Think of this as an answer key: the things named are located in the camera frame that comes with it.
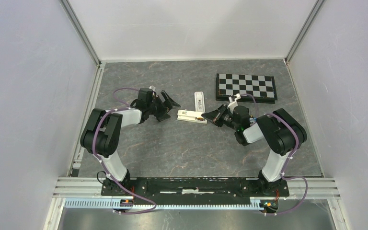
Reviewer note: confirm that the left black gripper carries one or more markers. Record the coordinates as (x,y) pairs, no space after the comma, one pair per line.
(166,107)

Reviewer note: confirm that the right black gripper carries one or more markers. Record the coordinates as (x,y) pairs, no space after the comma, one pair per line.
(213,115)

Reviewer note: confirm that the long white plastic bar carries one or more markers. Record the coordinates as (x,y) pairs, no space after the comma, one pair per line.
(190,119)

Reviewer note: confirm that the white remote control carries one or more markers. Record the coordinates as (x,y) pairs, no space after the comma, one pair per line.
(199,95)

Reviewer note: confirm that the white bar lid strip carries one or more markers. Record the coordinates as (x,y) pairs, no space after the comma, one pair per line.
(189,113)

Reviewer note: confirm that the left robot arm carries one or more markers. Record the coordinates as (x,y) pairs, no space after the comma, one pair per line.
(101,134)

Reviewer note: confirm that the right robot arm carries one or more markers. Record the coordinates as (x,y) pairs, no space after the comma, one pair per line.
(283,134)

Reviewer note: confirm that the black white chessboard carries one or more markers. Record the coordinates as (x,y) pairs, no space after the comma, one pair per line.
(262,88)

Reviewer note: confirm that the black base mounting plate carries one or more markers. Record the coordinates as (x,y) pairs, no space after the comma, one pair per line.
(159,191)

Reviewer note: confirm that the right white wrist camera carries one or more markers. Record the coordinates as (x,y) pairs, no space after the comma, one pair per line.
(233,102)

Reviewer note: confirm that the slotted cable duct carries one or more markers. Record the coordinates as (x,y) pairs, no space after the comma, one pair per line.
(120,204)

